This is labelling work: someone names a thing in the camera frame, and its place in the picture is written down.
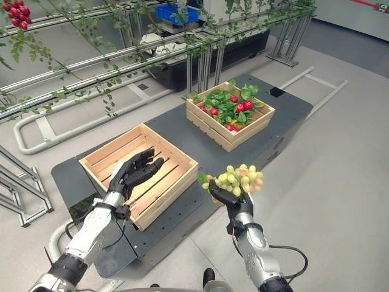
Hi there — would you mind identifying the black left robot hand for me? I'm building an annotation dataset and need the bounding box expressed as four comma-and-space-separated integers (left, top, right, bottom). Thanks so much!
106, 148, 165, 201

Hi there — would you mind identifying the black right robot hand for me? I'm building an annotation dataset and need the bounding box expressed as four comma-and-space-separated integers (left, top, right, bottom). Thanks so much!
207, 179, 254, 217

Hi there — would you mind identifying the green grape bunch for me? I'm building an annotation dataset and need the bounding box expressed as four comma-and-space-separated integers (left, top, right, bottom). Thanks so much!
198, 164, 264, 205

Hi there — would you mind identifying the wooden crate with fruits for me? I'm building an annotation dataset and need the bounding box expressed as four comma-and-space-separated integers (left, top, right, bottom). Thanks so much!
185, 81, 276, 153

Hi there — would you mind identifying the empty wooden crate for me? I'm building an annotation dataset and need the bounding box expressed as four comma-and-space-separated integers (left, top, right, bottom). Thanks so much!
78, 123, 199, 231

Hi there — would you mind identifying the dark grey platform cart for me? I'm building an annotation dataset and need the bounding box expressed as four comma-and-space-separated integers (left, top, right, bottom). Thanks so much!
50, 74, 314, 279

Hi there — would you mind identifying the robot dark foot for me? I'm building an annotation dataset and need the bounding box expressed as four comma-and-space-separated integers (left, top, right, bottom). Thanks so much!
202, 268, 216, 291

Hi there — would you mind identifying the red fruit sprig with leaves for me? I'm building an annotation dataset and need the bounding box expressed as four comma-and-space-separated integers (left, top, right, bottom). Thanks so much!
188, 78, 264, 133

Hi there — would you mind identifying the aluminium profile stand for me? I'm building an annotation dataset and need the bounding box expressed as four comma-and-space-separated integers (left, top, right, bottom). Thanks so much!
0, 145, 55, 228

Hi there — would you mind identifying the black planter trough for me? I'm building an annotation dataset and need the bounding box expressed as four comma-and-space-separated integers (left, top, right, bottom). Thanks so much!
145, 29, 271, 92

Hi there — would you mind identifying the blue plastic bin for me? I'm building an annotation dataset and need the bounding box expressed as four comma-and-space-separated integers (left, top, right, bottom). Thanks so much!
155, 4, 199, 26

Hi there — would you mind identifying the hanging red tomato cluster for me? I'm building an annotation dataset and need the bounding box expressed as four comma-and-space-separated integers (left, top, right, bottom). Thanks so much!
2, 0, 33, 31

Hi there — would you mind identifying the grey floor guard rail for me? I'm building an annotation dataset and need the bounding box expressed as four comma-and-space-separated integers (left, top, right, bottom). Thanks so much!
13, 66, 349, 155

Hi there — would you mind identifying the aluminium trellis frame with vines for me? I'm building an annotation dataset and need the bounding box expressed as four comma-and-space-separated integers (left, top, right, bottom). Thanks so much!
0, 0, 317, 122

